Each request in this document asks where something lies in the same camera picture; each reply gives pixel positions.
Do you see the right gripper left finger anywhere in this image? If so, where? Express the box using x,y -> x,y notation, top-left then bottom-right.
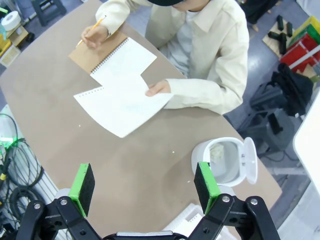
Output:
16,163 -> 102,240

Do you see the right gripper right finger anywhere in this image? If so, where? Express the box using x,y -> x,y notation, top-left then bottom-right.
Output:
189,161 -> 280,240

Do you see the white notebook paper sheet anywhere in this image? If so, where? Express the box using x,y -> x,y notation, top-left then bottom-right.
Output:
73,74 -> 175,139

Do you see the brown spiral notebook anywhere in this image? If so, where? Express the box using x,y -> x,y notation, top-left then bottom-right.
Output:
68,32 -> 158,86

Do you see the yellow pencil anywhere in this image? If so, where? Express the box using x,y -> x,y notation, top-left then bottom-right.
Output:
76,15 -> 107,47

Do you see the person left forearm cream sleeve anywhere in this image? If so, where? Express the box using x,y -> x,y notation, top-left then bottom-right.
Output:
163,77 -> 245,116

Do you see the person right forearm cream sleeve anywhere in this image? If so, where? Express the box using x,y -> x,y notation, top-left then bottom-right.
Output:
95,0 -> 141,37

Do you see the person left hand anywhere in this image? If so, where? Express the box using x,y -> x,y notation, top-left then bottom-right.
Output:
145,79 -> 172,98

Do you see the person right hand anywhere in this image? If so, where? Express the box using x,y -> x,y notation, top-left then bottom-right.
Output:
81,23 -> 111,49

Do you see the white lidded trash bin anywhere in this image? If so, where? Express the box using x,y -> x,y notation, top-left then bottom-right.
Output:
191,136 -> 258,188

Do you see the white perforated plastic basket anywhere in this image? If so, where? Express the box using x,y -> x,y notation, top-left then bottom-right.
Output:
162,202 -> 238,240

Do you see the black step stool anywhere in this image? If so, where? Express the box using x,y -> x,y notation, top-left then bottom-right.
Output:
237,82 -> 304,157

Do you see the large white desk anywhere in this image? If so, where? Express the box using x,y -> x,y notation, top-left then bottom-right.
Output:
292,88 -> 320,196

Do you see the black jacket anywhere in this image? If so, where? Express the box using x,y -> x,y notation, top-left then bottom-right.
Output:
271,62 -> 315,119

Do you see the person torso cream jacket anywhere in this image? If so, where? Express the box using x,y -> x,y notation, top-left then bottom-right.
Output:
94,0 -> 251,116

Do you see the brown cardboard board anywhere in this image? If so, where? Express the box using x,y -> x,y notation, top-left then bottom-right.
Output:
261,21 -> 297,59

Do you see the white tape roll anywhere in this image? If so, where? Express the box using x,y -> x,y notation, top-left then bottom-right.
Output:
1,10 -> 22,32

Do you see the grey plastic stool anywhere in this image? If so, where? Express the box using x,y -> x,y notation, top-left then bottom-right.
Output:
31,0 -> 67,27

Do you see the black cap of person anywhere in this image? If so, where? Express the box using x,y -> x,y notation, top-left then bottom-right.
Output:
147,0 -> 184,7

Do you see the black cable bundle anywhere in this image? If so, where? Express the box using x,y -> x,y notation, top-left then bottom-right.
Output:
0,113 -> 55,240

